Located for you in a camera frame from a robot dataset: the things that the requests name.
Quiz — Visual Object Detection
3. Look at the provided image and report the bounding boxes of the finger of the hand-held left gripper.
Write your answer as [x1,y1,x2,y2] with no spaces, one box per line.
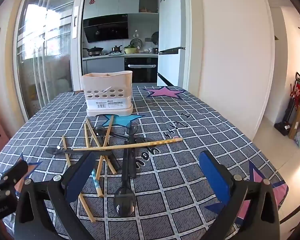
[0,189,15,202]
[0,160,29,192]

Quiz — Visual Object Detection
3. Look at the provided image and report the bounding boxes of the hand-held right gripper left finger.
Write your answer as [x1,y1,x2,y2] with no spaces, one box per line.
[14,151,97,240]

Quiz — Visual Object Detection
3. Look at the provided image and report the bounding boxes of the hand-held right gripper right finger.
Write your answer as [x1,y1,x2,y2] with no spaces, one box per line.
[198,150,281,240]

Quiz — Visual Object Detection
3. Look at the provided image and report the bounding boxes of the wooden chopstick blue patterned end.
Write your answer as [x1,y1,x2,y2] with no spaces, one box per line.
[84,124,103,198]

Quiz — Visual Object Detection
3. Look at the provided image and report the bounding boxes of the black spoon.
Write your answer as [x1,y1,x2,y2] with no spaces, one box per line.
[113,141,137,217]
[93,125,122,172]
[124,121,139,179]
[107,131,153,144]
[45,146,113,157]

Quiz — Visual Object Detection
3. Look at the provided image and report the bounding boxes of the wooden chopstick pink dotted end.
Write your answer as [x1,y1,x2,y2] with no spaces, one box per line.
[73,137,184,151]

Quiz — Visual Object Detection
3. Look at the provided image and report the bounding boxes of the beige utensil holder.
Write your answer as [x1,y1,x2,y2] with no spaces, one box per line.
[80,71,134,117]

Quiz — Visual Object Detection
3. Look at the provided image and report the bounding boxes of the grey checkered star tablecloth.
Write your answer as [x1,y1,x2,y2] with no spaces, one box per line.
[0,85,290,240]

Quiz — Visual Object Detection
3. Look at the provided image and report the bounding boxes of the tall cardboard box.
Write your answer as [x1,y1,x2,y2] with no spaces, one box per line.
[288,104,300,140]

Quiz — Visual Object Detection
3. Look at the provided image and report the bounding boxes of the grey kitchen counter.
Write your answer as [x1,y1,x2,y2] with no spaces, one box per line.
[82,53,158,60]

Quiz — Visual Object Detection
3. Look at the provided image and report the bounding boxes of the red bag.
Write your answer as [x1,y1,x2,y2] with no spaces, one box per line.
[289,72,300,105]

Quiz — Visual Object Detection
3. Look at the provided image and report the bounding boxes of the black built-in oven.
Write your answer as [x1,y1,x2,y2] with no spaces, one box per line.
[124,57,159,83]

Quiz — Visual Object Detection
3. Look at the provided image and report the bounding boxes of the sliding glass door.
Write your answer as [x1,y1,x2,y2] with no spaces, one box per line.
[14,0,88,120]

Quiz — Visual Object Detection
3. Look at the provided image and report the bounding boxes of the black wok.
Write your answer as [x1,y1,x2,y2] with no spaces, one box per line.
[82,46,104,57]

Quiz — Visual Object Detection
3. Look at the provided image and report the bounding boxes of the black range hood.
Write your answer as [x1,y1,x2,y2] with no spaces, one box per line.
[83,15,129,43]

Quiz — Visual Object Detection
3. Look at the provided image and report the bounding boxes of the white refrigerator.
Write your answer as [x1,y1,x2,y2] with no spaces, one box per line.
[156,0,192,88]

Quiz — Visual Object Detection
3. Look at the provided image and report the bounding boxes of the white upper kitchen cabinets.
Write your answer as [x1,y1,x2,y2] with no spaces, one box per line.
[83,0,140,20]

